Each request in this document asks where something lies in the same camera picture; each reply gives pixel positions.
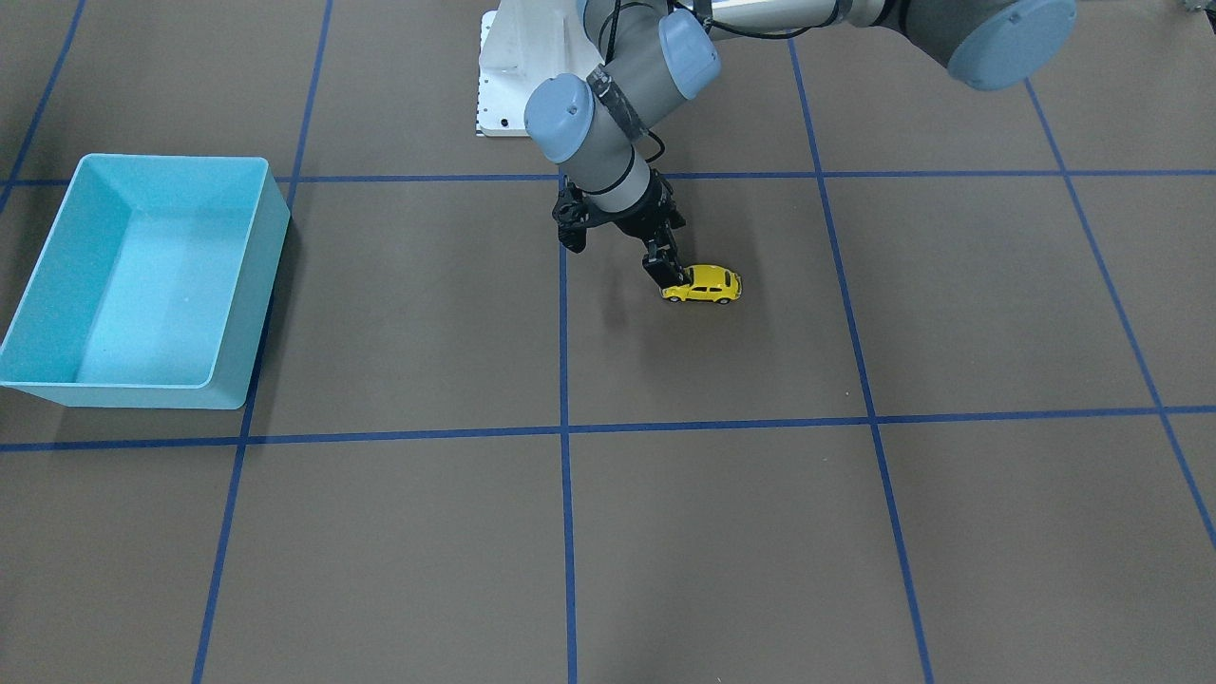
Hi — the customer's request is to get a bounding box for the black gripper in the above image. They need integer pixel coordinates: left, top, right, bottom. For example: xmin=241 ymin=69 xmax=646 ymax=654
xmin=553 ymin=170 xmax=686 ymax=290

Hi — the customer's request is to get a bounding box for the yellow beetle toy car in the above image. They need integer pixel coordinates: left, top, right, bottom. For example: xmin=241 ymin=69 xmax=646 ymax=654
xmin=660 ymin=264 xmax=741 ymax=305

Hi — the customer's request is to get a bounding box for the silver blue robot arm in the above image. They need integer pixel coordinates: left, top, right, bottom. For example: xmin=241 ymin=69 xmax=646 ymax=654
xmin=522 ymin=1 xmax=1077 ymax=288

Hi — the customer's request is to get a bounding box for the light blue plastic bin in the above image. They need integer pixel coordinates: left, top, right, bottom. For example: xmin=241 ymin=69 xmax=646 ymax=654
xmin=1 ymin=153 xmax=291 ymax=410

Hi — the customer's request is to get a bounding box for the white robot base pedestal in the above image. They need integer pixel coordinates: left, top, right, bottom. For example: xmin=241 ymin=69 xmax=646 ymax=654
xmin=475 ymin=1 xmax=602 ymax=138

